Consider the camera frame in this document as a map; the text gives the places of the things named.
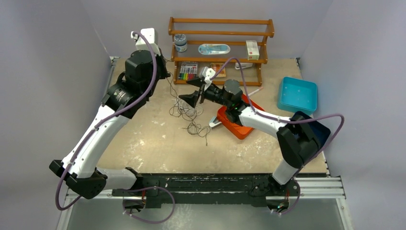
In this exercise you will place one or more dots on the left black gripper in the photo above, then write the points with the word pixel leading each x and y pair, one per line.
pixel 160 60

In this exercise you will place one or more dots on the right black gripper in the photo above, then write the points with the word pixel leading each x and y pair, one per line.
pixel 192 98

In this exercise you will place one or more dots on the orange tray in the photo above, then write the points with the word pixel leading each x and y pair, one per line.
pixel 240 132

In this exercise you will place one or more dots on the light blue tray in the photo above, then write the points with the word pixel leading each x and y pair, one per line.
pixel 297 95

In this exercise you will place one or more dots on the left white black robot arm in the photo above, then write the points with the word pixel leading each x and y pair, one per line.
pixel 79 168

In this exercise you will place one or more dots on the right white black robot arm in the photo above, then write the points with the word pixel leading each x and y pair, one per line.
pixel 298 137

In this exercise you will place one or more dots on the marker pen pack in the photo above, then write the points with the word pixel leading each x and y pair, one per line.
pixel 188 71

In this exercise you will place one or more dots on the orange snack packet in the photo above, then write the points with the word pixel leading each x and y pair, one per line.
pixel 218 67

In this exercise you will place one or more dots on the white blue jar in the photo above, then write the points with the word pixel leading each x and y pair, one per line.
pixel 180 42

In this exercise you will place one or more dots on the blue oval blister pack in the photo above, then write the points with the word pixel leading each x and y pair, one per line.
pixel 214 49

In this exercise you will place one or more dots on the wooden shelf rack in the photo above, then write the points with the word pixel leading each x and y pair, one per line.
pixel 263 56

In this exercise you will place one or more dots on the white orange pen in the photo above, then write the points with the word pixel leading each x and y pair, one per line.
pixel 255 91

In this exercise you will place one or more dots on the white red small box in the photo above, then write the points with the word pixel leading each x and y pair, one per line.
pixel 252 50

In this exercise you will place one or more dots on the dark blue tray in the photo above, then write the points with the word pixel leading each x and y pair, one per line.
pixel 321 132

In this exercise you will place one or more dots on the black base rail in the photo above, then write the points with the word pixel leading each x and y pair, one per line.
pixel 255 189

